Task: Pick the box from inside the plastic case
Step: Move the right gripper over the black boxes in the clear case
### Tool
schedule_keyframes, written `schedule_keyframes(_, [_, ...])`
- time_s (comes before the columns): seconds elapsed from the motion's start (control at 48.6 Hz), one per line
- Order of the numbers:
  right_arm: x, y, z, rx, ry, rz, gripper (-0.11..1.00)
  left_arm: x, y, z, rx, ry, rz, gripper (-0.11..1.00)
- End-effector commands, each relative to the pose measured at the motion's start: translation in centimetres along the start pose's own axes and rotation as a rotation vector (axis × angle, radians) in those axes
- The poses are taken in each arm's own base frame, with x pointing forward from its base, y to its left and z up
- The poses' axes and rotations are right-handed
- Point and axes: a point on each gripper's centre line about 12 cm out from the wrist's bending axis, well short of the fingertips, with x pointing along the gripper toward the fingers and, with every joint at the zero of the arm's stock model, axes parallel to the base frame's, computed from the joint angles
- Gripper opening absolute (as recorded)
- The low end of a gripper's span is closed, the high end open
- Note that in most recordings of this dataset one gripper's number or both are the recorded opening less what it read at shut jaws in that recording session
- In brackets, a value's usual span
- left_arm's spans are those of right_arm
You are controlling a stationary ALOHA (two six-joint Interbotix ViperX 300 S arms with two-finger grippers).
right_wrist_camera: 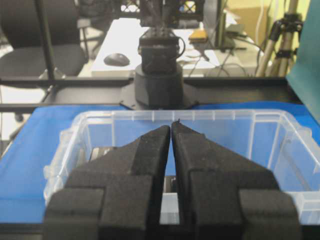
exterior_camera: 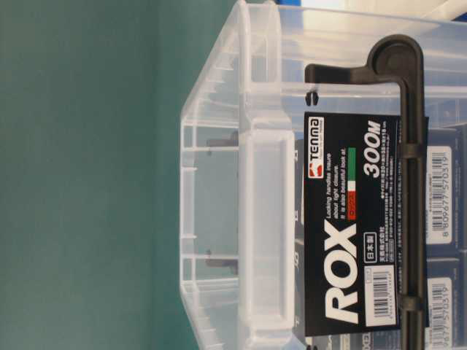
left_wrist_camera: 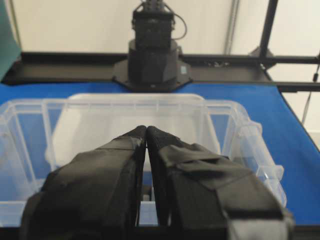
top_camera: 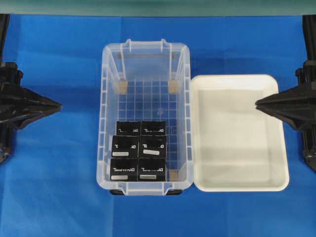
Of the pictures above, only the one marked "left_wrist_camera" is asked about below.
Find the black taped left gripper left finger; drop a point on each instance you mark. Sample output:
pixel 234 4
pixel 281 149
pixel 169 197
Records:
pixel 96 196

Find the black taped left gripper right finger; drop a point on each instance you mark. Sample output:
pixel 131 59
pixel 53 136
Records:
pixel 201 195

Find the clear plastic storage case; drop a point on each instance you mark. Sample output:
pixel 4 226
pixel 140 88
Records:
pixel 39 135

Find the blue table mat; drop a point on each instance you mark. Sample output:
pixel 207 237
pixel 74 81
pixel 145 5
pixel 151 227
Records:
pixel 287 140

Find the teal board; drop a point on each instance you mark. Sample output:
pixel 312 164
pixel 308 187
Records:
pixel 9 49

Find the black aluminium frame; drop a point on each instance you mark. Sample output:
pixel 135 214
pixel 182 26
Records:
pixel 53 67

